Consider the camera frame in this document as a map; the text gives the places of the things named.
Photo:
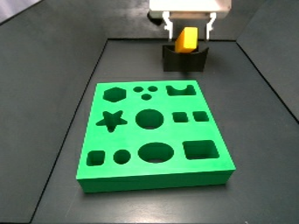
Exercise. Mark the black curved fixture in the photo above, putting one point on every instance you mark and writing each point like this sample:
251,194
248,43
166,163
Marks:
182,62

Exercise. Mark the green shape sorter board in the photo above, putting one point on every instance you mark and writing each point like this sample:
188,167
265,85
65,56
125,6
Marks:
150,138

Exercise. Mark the yellow rectangular block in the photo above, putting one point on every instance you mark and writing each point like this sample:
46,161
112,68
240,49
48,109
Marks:
186,41

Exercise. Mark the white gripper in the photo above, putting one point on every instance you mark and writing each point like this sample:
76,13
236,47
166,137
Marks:
189,9

